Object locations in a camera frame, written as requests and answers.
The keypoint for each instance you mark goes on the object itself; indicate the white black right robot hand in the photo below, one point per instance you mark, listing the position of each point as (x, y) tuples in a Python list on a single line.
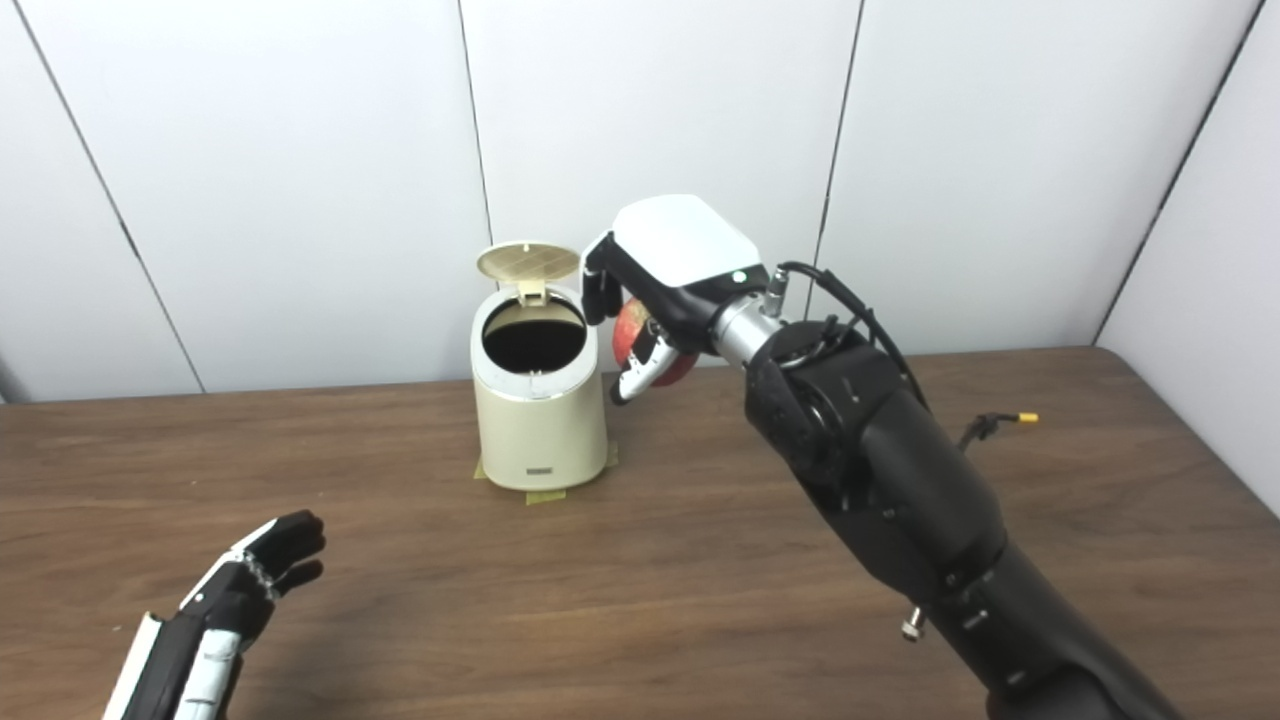
[(680, 245)]

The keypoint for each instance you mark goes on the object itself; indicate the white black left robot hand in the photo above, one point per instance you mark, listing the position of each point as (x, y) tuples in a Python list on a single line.
[(175, 665)]

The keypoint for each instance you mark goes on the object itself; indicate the red apple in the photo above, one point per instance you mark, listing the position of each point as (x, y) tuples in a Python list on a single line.
[(630, 330)]

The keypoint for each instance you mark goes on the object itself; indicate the cream round bin lid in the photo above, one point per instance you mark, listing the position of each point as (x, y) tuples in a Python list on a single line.
[(528, 262)]

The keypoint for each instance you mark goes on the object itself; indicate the cream-colored bin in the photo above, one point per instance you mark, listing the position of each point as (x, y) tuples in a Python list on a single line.
[(540, 435)]

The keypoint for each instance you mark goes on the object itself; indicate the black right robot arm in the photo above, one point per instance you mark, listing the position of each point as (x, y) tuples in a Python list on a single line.
[(900, 490)]

